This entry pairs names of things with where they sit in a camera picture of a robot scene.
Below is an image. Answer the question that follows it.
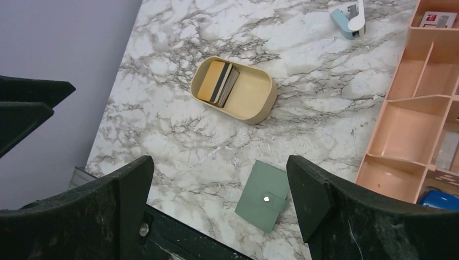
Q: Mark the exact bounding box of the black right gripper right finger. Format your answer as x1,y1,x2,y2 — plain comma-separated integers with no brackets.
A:
286,155,458,259

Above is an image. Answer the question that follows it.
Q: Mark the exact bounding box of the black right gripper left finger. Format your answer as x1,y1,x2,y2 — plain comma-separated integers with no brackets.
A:
1,155,154,259

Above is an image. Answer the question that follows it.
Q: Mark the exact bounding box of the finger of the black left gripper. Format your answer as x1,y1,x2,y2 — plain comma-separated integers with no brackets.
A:
1,76,76,108
1,102,54,156

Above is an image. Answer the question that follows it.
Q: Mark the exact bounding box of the green card holder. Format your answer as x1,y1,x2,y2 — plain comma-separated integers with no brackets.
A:
235,160,290,233

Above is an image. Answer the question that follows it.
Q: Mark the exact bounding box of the stack of silver cards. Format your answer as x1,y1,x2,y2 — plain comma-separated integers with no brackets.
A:
197,61,239,108

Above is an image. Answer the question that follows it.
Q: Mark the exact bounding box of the blue object in organizer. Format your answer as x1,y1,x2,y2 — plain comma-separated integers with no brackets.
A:
418,190,458,211

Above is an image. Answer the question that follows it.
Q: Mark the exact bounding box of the orange plastic file organizer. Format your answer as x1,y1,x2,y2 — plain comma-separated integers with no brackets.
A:
356,1,458,203

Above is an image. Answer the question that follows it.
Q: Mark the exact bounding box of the beige oval tray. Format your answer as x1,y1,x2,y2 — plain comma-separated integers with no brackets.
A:
189,56,278,125

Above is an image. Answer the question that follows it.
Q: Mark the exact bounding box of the light blue small stapler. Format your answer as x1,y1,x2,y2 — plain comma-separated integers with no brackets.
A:
330,0,366,40

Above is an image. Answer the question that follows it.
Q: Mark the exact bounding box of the red white small box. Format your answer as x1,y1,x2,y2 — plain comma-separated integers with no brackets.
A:
419,11,457,29

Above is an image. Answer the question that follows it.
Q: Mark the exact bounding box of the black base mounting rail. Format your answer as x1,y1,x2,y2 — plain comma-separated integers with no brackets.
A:
133,205,250,259

